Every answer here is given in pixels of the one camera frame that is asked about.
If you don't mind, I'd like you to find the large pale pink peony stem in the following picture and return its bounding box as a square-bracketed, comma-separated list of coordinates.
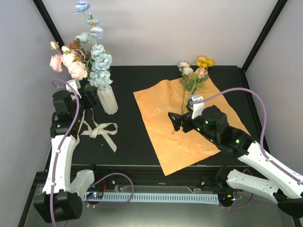
[61, 46, 88, 80]

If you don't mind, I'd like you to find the left small circuit board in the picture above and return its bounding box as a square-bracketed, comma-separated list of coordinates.
[86, 192, 104, 200]

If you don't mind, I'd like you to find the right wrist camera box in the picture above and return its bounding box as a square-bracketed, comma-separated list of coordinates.
[188, 94, 205, 119]

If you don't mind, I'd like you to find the black right frame post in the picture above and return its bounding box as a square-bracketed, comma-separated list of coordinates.
[241, 0, 288, 73]

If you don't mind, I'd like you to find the blue poppy flower stem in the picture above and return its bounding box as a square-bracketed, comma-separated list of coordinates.
[73, 0, 103, 45]

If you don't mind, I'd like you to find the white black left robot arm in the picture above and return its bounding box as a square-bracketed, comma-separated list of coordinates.
[33, 90, 102, 223]

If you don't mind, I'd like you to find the coral rose flower stem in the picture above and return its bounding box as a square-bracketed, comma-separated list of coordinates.
[69, 40, 86, 62]

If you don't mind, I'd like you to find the pink rose flower stem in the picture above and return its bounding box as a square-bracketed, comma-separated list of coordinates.
[50, 41, 62, 72]

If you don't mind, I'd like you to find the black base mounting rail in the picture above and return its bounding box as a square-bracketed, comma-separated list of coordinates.
[71, 165, 231, 191]

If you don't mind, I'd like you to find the white ribbed vase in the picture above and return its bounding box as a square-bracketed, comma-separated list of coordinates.
[97, 88, 118, 115]

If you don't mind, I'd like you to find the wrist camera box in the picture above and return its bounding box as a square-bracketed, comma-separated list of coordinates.
[65, 79, 81, 99]
[188, 94, 205, 119]

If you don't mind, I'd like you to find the orange wrapping paper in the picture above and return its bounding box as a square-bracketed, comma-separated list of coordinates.
[133, 77, 251, 176]

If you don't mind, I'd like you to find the black left frame post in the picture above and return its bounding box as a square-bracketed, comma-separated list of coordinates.
[33, 0, 64, 47]

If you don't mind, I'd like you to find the pastel artificial flower bunch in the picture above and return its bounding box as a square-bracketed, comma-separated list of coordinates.
[178, 56, 215, 114]

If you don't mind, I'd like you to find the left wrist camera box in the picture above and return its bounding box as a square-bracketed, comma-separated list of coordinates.
[65, 79, 81, 99]

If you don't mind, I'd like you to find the cream printed ribbon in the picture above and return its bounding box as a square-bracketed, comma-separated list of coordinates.
[76, 108, 118, 152]

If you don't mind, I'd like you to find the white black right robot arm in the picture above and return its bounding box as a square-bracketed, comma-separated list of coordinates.
[168, 105, 303, 218]

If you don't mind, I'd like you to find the light blue peony stem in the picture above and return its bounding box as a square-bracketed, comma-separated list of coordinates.
[75, 32, 113, 91]

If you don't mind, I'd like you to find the light blue slotted cable duct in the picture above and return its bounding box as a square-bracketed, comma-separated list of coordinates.
[82, 192, 219, 205]

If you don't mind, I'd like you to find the right small circuit board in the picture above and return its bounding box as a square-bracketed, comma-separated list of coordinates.
[218, 194, 238, 201]

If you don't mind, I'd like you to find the black frame post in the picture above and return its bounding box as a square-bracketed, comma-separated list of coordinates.
[33, 0, 64, 47]
[241, 0, 288, 73]

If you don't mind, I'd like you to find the small circuit board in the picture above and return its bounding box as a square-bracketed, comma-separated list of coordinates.
[86, 192, 104, 200]
[218, 194, 238, 201]

